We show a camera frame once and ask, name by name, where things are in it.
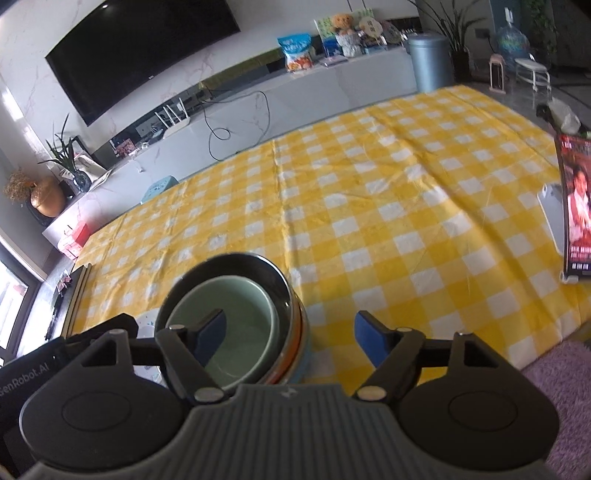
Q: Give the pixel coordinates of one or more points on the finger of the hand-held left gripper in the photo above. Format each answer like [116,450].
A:
[111,325]

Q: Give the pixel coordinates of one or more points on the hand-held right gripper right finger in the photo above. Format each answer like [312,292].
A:
[369,337]

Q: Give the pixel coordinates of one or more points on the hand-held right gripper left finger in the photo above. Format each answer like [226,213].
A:
[213,334]

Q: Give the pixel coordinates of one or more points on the white fruit-print plate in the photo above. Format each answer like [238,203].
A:
[145,325]

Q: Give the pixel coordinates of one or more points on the green ceramic bowl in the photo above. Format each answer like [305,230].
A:
[249,332]

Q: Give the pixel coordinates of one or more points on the orange-rimmed bowl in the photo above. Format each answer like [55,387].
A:
[301,341]

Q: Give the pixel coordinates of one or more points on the stainless steel bowl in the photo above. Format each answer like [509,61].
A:
[272,281]

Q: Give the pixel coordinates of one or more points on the red box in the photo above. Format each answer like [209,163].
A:
[74,240]

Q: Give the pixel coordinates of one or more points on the yellow checked tablecloth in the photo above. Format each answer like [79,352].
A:
[369,207]

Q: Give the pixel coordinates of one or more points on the orange round vase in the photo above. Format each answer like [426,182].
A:
[47,198]

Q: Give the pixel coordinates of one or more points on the teal plastic stool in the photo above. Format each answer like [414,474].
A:
[159,189]

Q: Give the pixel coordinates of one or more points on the green plant in dark vase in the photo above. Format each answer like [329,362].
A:
[76,166]

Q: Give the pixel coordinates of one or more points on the dried flower bunch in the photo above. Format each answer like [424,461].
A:
[18,184]

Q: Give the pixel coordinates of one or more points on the pink photo card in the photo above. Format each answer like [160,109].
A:
[125,148]

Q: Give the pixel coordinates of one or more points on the purple rug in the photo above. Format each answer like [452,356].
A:
[563,406]

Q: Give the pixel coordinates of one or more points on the white router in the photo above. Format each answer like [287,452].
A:
[178,127]

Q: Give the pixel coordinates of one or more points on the red magazine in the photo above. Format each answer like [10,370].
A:
[577,207]

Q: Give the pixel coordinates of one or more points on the black television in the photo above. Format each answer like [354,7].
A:
[138,50]

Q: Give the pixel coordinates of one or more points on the grey trash bin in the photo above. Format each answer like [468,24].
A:
[429,62]

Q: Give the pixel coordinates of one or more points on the blue small box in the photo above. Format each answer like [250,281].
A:
[333,48]

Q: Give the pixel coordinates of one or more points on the pink small stand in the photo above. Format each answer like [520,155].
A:
[496,74]

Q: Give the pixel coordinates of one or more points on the blue snack bag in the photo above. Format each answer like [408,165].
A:
[298,53]

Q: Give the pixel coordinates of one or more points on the white tissue pack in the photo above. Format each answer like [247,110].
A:
[565,115]

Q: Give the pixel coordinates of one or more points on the round paper fan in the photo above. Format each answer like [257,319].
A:
[371,30]

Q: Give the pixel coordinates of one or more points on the tall potted plant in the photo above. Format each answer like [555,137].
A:
[455,41]

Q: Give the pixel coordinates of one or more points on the brown teddy bear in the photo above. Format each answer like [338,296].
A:
[345,27]

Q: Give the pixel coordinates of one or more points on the white round stool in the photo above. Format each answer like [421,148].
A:
[531,67]

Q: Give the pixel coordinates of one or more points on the blue water jug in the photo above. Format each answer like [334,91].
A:
[512,41]

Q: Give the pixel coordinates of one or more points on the dark window frame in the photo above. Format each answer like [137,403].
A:
[18,286]

